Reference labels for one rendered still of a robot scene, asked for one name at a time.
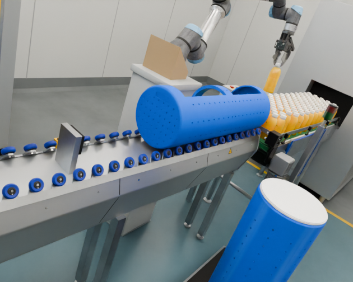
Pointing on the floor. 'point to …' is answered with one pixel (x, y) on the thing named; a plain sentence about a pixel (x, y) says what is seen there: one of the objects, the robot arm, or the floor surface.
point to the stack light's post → (306, 153)
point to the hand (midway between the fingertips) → (278, 64)
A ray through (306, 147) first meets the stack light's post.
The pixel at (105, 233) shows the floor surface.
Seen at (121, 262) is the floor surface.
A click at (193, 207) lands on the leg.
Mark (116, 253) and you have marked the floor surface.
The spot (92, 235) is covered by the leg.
